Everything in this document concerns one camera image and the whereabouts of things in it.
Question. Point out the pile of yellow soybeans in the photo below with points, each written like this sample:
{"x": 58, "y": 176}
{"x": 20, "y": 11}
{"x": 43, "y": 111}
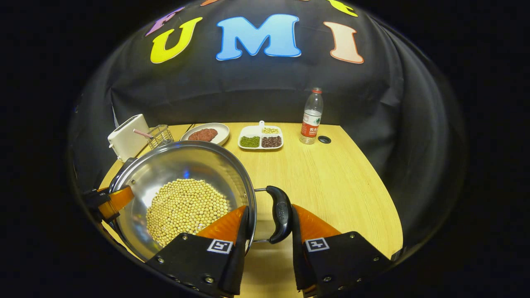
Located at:
{"x": 186, "y": 209}

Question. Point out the black table grommet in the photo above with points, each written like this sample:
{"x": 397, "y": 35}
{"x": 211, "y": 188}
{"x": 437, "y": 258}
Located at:
{"x": 324, "y": 139}

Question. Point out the pile of pale beans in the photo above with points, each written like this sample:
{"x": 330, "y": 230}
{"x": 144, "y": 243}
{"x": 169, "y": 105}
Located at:
{"x": 270, "y": 130}

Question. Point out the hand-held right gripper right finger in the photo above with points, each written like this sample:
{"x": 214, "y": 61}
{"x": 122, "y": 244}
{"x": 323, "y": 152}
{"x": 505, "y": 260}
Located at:
{"x": 299, "y": 265}

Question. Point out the clear plastic water bottle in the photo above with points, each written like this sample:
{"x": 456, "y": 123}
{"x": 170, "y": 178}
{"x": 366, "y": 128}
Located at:
{"x": 311, "y": 120}

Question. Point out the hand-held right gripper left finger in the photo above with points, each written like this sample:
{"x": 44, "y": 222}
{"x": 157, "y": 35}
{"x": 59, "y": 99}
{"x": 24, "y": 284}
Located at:
{"x": 240, "y": 265}

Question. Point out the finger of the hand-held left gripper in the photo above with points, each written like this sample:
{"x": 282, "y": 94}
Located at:
{"x": 118, "y": 198}

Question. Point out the pink striped straw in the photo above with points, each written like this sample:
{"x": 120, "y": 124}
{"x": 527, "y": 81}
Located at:
{"x": 143, "y": 133}

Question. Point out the white divided dish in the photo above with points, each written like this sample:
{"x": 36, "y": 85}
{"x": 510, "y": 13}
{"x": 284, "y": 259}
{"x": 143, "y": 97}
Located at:
{"x": 261, "y": 133}

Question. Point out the white round plate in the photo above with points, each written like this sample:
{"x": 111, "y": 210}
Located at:
{"x": 221, "y": 131}

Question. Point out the pile of dark red beans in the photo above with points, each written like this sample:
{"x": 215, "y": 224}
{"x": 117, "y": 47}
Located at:
{"x": 271, "y": 141}

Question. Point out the red meat slice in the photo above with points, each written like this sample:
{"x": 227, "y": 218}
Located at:
{"x": 203, "y": 135}

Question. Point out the pile of green mung beans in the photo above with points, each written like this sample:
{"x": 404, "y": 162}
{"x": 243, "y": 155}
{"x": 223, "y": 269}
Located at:
{"x": 249, "y": 141}

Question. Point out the black backdrop cloth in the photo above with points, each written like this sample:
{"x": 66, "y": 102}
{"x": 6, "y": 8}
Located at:
{"x": 248, "y": 91}

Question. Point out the white toaster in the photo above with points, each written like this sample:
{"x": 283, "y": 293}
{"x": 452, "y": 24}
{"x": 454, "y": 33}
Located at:
{"x": 126, "y": 138}

